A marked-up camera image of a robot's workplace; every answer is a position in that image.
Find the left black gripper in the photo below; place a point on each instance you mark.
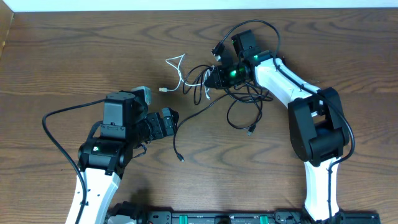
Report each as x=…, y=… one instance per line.
x=157, y=121

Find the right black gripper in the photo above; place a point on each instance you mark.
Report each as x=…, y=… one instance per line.
x=221, y=81

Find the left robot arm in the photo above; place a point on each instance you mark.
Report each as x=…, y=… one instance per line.
x=102, y=158

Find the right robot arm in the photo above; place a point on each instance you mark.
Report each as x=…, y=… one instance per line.
x=318, y=128

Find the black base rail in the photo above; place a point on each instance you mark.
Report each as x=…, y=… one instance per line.
x=135, y=214

